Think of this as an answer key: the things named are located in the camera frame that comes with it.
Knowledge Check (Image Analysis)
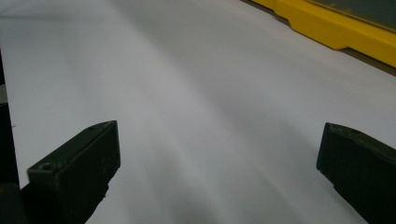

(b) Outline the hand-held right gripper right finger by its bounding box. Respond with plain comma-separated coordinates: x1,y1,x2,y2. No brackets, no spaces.
316,121,396,224

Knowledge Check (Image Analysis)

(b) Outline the yellow black organizer cabinet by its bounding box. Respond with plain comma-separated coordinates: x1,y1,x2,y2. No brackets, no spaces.
251,0,396,69

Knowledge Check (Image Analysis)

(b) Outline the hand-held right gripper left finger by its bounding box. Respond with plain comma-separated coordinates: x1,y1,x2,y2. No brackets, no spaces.
27,120,121,224

